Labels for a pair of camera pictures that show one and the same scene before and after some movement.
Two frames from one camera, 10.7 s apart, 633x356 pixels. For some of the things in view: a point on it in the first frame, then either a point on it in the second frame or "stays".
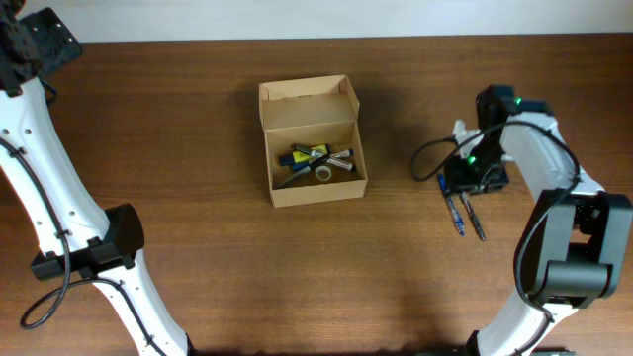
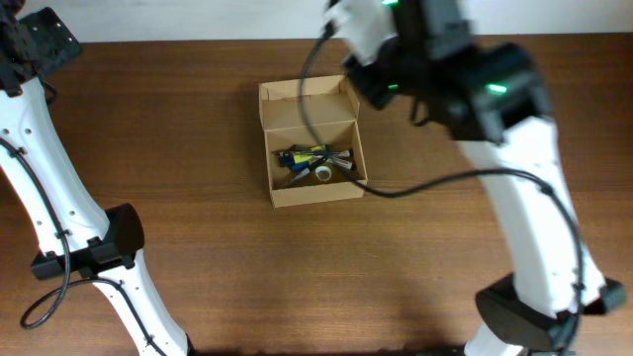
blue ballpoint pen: [457, 218] -> [297, 152]
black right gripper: [455, 179] -> [368, 76]
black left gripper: [57, 41] stays
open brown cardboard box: [313, 111] stays
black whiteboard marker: [316, 162] -> [339, 162]
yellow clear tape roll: [323, 167] stays
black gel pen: [473, 216] -> [321, 150]
